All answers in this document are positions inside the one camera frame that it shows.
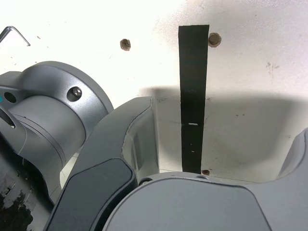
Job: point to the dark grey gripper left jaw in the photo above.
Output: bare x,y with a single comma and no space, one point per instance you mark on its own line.
101,154

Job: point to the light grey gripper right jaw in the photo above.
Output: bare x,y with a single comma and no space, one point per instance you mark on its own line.
192,207

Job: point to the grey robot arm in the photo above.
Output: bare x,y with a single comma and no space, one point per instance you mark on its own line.
48,115

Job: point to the black tape strip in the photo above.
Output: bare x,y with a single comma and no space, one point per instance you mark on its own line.
192,96

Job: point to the metal hex key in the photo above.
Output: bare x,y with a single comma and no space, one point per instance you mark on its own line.
22,38

